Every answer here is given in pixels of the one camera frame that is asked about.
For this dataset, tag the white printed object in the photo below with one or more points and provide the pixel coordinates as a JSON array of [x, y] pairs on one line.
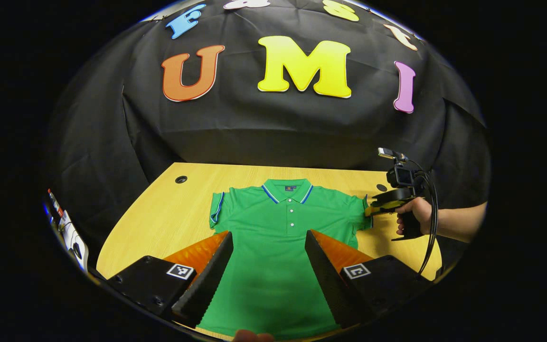
[[75, 242]]

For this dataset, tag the black backdrop cloth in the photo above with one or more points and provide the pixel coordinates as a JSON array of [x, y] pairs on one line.
[[254, 123]]

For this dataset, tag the red-capped pen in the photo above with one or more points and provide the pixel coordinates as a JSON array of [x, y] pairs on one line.
[[55, 203]]

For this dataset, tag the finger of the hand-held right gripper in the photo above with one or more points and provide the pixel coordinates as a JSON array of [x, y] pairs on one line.
[[392, 195]]

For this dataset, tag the green T-shirt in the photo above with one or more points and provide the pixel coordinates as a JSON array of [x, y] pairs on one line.
[[273, 228]]

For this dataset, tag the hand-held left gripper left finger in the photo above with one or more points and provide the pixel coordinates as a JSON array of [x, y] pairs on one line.
[[207, 285]]

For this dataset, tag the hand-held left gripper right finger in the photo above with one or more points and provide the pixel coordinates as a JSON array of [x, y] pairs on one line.
[[330, 285]]

